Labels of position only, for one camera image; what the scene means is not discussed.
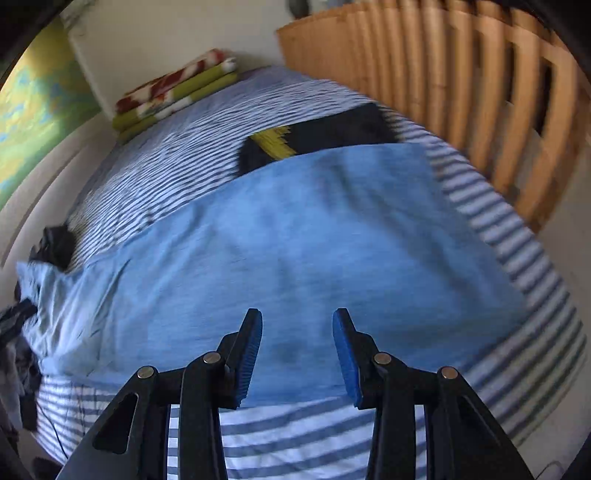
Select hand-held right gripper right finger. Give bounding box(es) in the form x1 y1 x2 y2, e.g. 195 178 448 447
332 307 534 480

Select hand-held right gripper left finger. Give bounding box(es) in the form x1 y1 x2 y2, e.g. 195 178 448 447
58 307 265 480

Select light blue denim pants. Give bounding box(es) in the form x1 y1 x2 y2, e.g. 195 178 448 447
16 142 527 409

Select blue white striped quilt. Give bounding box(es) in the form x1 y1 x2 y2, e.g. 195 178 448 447
34 65 587 480

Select pile of dark clothes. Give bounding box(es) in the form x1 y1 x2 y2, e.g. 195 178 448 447
0 225 77 432

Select black folded garment yellow print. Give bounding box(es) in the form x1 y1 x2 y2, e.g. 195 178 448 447
238 102 400 178

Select green red patterned pillows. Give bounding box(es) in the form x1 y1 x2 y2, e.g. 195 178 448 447
112 48 240 141

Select wooden slatted bed frame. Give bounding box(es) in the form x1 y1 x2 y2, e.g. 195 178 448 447
276 0 578 234

